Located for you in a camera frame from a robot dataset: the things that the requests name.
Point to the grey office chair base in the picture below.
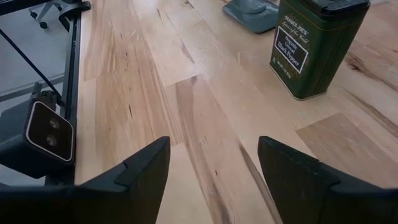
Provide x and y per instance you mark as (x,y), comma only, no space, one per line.
(43,25)

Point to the green black pepper tin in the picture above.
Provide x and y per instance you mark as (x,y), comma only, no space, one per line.
(311,56)

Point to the black depth camera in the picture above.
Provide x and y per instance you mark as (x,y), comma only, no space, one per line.
(40,137)

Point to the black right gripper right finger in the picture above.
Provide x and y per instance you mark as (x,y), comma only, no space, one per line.
(311,199)

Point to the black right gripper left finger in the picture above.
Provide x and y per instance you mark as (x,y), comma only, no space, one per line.
(124,202)

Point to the black aluminium table frame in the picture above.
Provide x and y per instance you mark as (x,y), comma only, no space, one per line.
(72,62)

